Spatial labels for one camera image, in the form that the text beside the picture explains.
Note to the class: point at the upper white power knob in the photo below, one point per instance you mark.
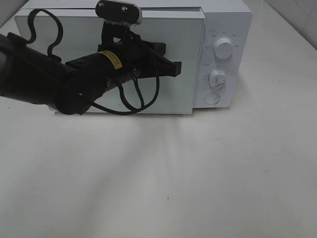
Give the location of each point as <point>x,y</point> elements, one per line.
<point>223,47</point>

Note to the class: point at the round white door button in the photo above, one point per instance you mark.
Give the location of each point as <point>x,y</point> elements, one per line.
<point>212,99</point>

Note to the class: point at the white timer knob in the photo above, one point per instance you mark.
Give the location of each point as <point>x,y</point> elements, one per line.
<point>217,78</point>

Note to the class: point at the white microwave door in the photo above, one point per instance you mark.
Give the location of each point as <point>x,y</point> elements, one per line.
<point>82,29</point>

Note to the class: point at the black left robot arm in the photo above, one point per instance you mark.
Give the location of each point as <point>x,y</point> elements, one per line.
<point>71,88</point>

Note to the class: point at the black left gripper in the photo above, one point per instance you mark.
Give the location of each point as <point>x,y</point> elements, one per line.
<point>124,56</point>

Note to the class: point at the white microwave oven body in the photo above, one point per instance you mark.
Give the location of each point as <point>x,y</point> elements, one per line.
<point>222,18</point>

